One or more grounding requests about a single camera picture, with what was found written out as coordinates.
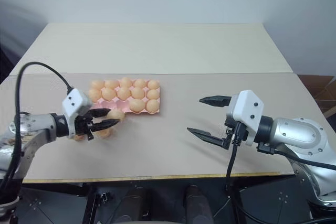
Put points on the small black clip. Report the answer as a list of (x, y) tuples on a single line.
[(104, 197)]

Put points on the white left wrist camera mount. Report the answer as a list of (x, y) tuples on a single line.
[(76, 102)]

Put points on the brown cardboard box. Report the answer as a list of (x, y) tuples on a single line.
[(319, 90)]

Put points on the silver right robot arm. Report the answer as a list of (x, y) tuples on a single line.
[(296, 132)]

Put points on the orange plastic egg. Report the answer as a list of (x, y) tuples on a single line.
[(96, 84), (78, 137), (137, 105), (108, 94), (153, 85), (126, 82), (117, 115), (153, 94), (94, 94), (124, 93), (105, 133), (111, 84), (140, 83), (152, 105), (137, 93)]

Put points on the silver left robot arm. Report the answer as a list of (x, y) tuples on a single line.
[(39, 124)]

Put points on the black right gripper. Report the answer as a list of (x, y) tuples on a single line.
[(227, 140)]

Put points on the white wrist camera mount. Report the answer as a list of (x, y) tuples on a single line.
[(76, 102), (248, 106)]

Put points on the pink egg tray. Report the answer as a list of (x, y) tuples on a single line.
[(115, 105)]

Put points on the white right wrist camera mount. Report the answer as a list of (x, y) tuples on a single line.
[(248, 106)]

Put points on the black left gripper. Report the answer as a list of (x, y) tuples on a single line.
[(82, 127)]

